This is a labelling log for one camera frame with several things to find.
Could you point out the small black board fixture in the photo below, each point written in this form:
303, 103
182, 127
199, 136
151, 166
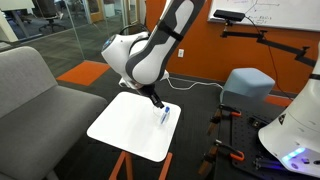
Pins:
256, 121

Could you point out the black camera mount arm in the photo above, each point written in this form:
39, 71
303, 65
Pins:
276, 45

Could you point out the black camera bar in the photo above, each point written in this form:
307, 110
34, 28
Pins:
229, 15

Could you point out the black office chair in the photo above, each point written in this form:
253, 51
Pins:
50, 15

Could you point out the white side table orange frame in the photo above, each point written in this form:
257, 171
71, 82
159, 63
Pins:
130, 130

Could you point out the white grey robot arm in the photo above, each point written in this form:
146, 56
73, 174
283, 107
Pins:
150, 50

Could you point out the black perforated breadboard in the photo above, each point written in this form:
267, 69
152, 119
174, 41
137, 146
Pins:
245, 140

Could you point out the grey fabric sofa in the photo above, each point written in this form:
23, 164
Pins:
40, 126

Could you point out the pale blue ottoman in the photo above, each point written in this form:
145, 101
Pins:
248, 85

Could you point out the blue capped marker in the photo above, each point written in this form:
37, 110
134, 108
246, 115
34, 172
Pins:
165, 116

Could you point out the wall whiteboard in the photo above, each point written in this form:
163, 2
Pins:
283, 13

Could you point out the black robot table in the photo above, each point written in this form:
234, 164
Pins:
220, 146

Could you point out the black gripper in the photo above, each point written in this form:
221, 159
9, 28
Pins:
148, 91

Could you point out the white wall outlet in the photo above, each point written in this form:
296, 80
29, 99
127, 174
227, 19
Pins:
180, 53

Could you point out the white background desk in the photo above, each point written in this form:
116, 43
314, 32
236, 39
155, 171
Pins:
13, 6

